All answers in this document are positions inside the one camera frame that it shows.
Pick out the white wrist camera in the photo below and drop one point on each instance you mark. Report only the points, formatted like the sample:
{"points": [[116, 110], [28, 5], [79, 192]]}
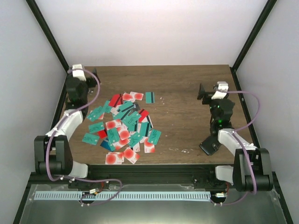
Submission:
{"points": [[221, 90], [77, 72]]}

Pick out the left black frame post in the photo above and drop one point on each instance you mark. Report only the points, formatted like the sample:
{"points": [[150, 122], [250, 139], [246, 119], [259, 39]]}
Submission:
{"points": [[47, 32]]}

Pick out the black frame post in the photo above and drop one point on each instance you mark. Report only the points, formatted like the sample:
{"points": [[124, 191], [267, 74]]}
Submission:
{"points": [[47, 32], [253, 34]]}

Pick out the black front rail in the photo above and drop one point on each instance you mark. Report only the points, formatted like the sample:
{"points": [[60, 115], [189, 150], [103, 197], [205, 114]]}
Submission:
{"points": [[200, 175]]}

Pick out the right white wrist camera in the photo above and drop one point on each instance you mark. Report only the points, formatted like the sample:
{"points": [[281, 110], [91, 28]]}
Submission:
{"points": [[221, 90]]}

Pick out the teal card lower left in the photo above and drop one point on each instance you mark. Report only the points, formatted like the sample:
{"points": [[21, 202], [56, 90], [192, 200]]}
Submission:
{"points": [[91, 139]]}

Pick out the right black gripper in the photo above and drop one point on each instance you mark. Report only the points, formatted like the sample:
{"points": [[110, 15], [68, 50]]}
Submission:
{"points": [[202, 93]]}

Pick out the teal card centre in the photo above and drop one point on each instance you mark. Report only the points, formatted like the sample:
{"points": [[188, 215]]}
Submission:
{"points": [[131, 119]]}

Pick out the red card black stripe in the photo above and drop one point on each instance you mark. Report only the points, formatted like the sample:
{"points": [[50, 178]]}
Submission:
{"points": [[116, 100]]}

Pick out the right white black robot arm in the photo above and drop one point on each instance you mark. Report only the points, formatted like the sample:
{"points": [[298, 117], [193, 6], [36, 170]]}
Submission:
{"points": [[251, 170]]}

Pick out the light blue slotted strip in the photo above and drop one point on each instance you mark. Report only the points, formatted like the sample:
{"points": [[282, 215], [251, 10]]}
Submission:
{"points": [[125, 196]]}

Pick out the right black frame post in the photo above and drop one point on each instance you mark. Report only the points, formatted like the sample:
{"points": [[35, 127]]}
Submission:
{"points": [[253, 34]]}

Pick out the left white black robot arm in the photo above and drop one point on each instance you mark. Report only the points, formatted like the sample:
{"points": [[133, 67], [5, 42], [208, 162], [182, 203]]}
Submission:
{"points": [[52, 151]]}

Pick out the black card holder wallet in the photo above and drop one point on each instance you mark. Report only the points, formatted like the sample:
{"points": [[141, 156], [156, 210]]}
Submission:
{"points": [[210, 145]]}

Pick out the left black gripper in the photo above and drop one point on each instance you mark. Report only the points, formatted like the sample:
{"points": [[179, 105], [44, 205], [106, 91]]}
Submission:
{"points": [[92, 84]]}

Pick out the teal card with stripe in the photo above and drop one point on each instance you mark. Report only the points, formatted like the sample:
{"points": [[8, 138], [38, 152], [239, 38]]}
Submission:
{"points": [[150, 97]]}

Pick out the teal card left edge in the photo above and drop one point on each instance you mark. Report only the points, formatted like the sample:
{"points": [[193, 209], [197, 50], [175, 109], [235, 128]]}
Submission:
{"points": [[95, 114]]}

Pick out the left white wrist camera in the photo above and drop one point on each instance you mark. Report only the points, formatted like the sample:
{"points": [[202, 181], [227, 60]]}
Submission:
{"points": [[77, 72]]}

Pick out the blue card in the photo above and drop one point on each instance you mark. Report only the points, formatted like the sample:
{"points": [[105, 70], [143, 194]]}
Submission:
{"points": [[105, 144]]}

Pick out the teal VIP card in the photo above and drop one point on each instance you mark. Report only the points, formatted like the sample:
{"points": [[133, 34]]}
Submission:
{"points": [[154, 136]]}

